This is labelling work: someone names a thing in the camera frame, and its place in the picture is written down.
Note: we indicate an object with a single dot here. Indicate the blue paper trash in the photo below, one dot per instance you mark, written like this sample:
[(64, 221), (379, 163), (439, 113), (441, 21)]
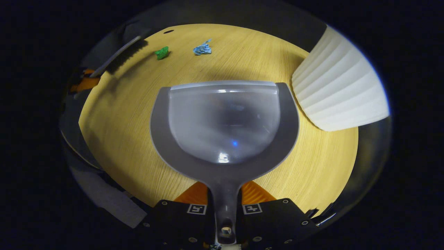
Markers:
[(202, 49)]

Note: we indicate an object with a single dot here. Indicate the green paper trash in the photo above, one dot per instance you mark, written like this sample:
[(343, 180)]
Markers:
[(161, 53)]

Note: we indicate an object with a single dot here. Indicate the white ribbed garbage bin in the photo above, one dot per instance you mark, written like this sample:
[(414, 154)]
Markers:
[(340, 90)]

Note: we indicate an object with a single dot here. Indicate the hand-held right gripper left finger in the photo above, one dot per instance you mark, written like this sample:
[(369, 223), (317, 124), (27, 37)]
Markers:
[(173, 222)]

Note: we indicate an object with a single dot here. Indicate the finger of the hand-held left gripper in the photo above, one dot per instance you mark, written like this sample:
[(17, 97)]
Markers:
[(86, 82)]

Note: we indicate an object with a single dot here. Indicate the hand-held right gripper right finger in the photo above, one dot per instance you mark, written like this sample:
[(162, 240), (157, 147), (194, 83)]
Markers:
[(277, 222)]

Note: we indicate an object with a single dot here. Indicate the grey dustpan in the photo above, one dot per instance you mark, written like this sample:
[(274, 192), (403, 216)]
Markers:
[(225, 121)]

